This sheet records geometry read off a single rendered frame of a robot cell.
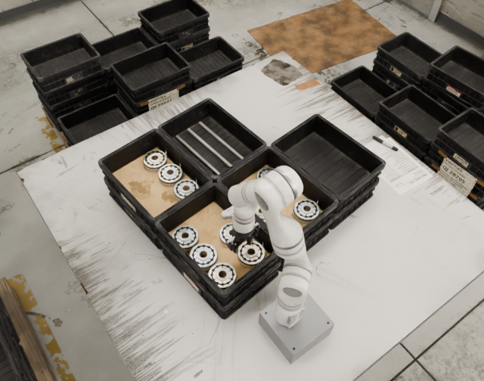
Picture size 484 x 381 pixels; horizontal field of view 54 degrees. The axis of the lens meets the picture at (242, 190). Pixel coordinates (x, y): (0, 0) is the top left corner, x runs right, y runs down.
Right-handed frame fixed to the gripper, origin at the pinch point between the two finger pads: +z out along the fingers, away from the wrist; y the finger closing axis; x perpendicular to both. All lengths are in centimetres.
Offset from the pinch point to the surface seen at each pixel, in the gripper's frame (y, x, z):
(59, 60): 2, 198, 46
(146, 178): -10, 55, 11
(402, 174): 93, -2, 22
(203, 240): -7.0, 15.3, 10.2
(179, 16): 91, 198, 45
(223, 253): -4.2, 5.9, 10.1
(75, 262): -51, 43, 24
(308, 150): 58, 27, 10
